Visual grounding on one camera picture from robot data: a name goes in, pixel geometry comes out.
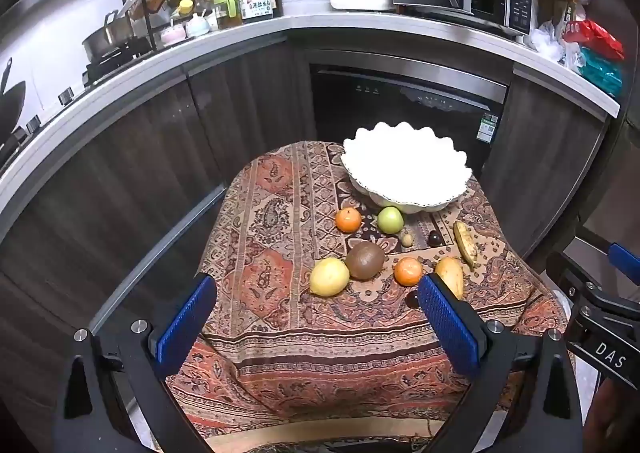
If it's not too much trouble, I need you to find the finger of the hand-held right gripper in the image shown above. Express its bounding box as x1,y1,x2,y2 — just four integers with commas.
546,251,608,306
609,243,640,286

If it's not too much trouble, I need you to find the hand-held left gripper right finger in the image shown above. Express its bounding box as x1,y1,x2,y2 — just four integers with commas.
417,274,586,453

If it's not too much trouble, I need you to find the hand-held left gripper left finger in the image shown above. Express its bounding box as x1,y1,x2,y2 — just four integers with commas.
52,273,218,453

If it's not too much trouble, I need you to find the yellow potato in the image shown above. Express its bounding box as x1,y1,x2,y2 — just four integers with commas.
434,256,465,301

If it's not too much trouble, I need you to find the orange tangerine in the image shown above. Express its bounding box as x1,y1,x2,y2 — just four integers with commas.
394,257,424,287
335,207,363,234

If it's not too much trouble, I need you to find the spotted yellow banana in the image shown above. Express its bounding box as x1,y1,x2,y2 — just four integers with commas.
453,221,478,270

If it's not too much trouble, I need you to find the brown kiwi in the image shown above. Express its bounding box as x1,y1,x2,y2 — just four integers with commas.
345,241,386,281

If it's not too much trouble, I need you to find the green apple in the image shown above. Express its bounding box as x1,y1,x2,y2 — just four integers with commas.
377,206,405,235

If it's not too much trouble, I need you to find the round yellow pear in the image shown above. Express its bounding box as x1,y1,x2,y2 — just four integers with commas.
309,257,350,297

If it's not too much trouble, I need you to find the white scalloped bowl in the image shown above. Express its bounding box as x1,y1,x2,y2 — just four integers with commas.
341,121,474,214

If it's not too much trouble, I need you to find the person's right hand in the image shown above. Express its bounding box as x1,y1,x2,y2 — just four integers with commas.
587,378,636,453

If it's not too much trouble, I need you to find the dark wood cabinet door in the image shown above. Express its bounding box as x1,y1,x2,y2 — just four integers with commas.
187,40,313,184
482,75,613,259
0,78,231,453

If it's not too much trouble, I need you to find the patterned paisley tablecloth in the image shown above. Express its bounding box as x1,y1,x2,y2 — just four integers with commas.
165,139,576,453

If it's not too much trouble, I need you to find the green white energy sticker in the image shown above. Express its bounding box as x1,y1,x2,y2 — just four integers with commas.
477,115,500,142

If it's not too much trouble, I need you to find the teal snack packet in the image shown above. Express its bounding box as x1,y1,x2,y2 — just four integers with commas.
577,47,625,98

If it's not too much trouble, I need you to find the black built-in dishwasher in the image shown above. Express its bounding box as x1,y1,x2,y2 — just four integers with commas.
309,64,510,178

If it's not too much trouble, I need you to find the red snack packet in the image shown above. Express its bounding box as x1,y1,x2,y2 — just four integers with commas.
562,19,626,61

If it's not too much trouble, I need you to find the white plastic bag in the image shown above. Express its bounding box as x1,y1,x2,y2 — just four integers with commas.
529,23,586,71

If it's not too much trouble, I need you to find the dark upright packet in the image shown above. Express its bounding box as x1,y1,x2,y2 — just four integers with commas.
560,3,578,36

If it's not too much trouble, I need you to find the black gas stove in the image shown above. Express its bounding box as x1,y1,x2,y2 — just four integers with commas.
82,40,156,86

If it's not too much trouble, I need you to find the black wok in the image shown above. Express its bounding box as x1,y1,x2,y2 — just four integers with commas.
0,58,28,154

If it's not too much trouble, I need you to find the stainless steel pot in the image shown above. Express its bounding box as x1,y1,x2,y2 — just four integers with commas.
82,10,138,58

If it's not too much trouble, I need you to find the green oil jug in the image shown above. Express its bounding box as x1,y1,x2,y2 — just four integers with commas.
214,0,244,30

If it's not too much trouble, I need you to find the grey kitchen countertop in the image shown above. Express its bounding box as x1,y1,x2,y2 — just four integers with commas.
0,13,621,229

